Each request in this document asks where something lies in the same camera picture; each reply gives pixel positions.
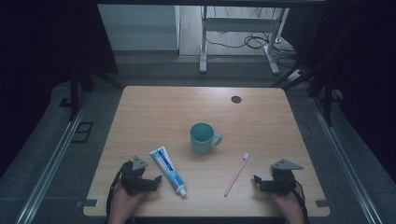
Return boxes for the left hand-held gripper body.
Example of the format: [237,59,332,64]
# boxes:
[120,155,157,197]

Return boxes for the pink toothbrush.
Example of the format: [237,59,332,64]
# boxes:
[223,152,250,198]

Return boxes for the person's left hand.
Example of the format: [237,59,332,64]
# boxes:
[110,182,148,218]

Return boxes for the teal cup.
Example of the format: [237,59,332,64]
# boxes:
[190,121,223,155]

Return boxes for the white panel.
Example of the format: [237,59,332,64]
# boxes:
[97,4,181,52]

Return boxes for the person's right hand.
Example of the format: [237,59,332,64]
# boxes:
[274,183,304,218]

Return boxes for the metal floor rail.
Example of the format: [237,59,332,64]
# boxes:
[14,92,92,224]
[309,96,375,224]

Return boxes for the white and blue toothpaste tube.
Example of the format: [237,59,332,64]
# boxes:
[149,146,188,198]

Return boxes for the black metal stand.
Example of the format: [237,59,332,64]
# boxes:
[58,60,125,122]
[270,60,344,127]

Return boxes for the white desk frame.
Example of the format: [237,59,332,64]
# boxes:
[199,5,290,76]

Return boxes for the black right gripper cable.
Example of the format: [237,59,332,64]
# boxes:
[292,180,310,224]

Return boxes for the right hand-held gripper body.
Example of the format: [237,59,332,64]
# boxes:
[261,159,304,196]

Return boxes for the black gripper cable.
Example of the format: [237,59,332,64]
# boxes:
[292,180,310,224]
[106,161,132,224]

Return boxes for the grey tape piece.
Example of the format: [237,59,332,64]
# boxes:
[75,199,100,209]

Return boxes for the black floor cables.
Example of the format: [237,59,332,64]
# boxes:
[205,6,301,69]

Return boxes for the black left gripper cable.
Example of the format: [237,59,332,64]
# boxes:
[106,161,132,224]

